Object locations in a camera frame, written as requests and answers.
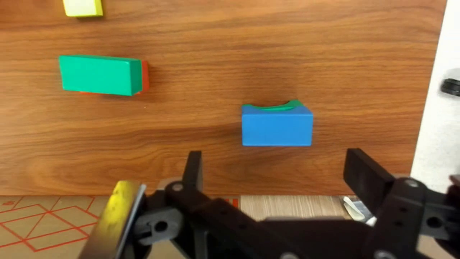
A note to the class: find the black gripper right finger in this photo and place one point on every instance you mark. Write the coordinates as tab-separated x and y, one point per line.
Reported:
368	180

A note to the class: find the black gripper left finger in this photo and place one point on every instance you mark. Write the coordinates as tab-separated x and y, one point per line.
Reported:
193	172

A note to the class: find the blue arch block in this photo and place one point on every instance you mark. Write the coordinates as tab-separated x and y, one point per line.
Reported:
283	125

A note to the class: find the green arch block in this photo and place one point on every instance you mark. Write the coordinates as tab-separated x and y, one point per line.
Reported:
277	105

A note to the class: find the red arch block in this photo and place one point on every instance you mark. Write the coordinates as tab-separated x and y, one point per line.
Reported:
145	77

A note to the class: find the green rectangular block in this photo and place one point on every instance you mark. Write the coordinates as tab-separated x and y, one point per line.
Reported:
103	75

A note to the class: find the yellow cube block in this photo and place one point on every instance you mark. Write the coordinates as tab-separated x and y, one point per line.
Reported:
82	7

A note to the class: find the office chair base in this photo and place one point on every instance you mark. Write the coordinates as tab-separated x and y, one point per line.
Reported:
450	87

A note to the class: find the cardboard box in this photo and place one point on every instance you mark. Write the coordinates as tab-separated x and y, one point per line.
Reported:
46	226

